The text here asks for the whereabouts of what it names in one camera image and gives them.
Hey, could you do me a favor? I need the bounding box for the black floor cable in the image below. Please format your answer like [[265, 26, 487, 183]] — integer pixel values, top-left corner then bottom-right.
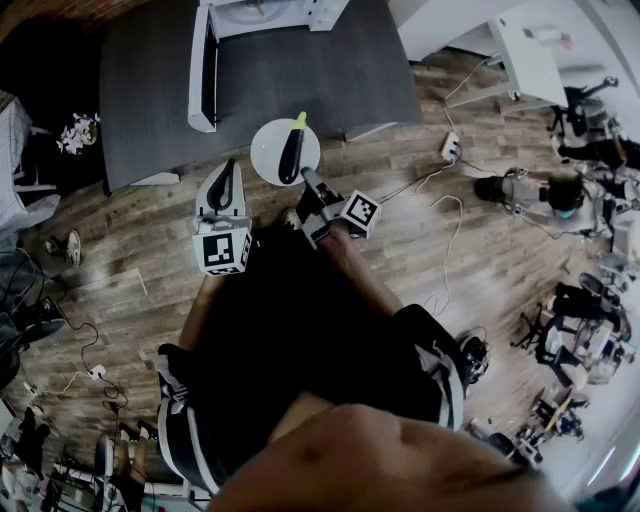
[[49, 298, 132, 417], [372, 158, 459, 207]]

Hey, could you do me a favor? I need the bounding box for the dark green bag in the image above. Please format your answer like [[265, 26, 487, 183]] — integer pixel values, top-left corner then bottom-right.
[[473, 175, 509, 204]]

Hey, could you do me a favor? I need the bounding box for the dark purple eggplant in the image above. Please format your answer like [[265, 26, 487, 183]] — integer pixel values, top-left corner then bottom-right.
[[277, 111, 309, 186]]

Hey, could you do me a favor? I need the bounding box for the person's face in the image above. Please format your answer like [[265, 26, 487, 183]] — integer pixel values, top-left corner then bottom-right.
[[207, 392, 576, 512]]

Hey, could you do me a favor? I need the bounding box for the cluttered work desk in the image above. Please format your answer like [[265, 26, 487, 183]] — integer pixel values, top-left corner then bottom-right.
[[535, 272, 632, 387]]

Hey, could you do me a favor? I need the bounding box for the white round plate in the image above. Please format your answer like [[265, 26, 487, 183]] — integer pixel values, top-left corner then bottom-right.
[[249, 118, 322, 188]]

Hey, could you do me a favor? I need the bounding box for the white desk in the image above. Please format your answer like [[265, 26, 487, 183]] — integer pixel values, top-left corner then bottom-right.
[[487, 14, 572, 109]]

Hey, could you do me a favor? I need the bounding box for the white flower bouquet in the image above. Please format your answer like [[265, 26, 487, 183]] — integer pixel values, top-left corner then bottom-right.
[[55, 112, 102, 156]]

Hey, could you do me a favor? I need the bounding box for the person's black striped shirt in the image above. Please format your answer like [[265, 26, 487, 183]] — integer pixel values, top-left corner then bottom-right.
[[157, 224, 469, 501]]

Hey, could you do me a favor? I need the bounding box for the white checked cloth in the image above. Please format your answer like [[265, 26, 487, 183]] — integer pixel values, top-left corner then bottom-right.
[[0, 92, 34, 241]]

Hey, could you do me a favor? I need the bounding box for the black office chair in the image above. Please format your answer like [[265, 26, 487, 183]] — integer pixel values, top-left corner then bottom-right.
[[510, 299, 552, 352], [549, 76, 620, 138]]

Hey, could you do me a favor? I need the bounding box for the white power strip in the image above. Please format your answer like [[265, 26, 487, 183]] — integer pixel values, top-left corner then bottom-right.
[[440, 131, 462, 162]]

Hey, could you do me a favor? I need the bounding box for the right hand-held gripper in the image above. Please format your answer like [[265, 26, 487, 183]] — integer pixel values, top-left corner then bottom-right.
[[298, 165, 384, 250]]

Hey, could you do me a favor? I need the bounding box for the person's left forearm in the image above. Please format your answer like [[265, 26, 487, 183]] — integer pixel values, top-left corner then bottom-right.
[[177, 272, 224, 351]]

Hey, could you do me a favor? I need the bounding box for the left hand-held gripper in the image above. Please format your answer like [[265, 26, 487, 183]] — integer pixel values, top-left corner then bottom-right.
[[192, 158, 254, 277]]

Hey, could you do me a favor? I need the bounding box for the white floor cable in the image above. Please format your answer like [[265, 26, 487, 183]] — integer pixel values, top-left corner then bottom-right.
[[443, 58, 490, 137], [413, 158, 465, 318]]

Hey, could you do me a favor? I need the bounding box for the person's right forearm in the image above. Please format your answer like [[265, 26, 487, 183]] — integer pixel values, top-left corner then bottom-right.
[[319, 227, 404, 321]]

